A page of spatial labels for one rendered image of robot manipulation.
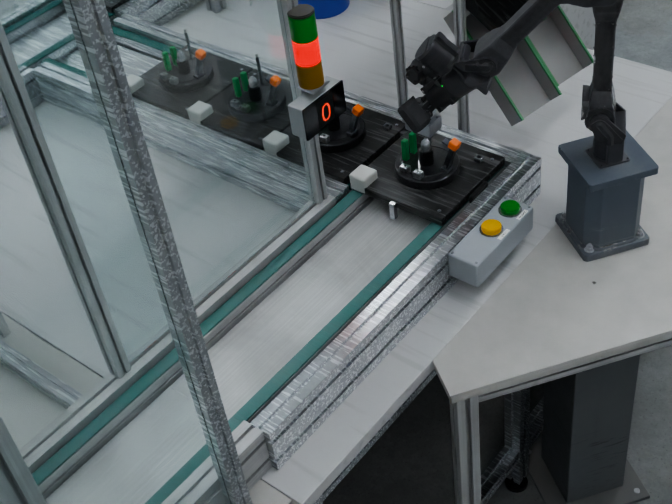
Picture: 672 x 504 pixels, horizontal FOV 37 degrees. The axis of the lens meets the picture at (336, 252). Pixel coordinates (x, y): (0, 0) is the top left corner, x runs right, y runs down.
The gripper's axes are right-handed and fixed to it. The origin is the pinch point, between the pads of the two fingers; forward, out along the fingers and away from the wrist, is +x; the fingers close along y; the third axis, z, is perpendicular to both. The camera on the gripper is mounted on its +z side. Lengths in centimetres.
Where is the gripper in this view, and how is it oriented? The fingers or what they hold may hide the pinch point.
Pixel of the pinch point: (421, 106)
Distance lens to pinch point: 208.9
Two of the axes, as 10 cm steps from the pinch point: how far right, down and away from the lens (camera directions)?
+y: -6.3, 5.8, -5.3
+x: -4.9, 2.4, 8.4
